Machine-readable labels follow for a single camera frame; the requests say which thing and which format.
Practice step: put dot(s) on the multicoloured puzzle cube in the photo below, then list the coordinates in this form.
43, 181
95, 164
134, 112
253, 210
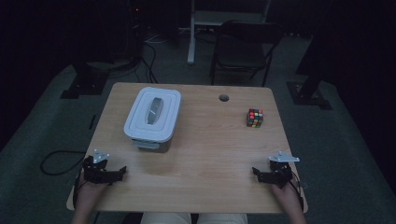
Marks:
255, 118

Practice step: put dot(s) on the white metal desk frame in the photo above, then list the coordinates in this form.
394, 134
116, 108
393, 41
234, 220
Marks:
199, 18

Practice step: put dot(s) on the dark equipment cabinet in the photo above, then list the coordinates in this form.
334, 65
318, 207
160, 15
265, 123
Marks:
135, 31

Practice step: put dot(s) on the person's left hand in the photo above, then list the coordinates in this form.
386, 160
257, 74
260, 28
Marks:
90, 194

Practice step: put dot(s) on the translucent grey storage box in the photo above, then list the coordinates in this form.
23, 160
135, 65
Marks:
162, 146

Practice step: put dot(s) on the person's right hand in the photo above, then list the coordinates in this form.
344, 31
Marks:
285, 193

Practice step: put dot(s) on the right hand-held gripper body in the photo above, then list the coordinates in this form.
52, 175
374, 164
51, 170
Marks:
280, 174

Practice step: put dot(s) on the person's left leg, beige pants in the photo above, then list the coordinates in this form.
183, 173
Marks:
165, 218

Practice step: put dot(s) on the black stand with flat base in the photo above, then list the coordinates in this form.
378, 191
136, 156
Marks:
85, 82
308, 93

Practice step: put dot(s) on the person's leg, beige pants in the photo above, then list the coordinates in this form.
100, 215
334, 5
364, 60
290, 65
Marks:
165, 218
222, 218

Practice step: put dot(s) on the black folding chair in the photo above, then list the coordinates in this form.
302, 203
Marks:
243, 46

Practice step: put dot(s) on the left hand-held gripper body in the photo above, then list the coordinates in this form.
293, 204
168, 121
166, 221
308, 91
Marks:
96, 172

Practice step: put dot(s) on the black marker pen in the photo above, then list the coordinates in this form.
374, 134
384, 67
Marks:
92, 122

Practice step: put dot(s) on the person's right leg, beige pants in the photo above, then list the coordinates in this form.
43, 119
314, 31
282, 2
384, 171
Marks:
222, 218

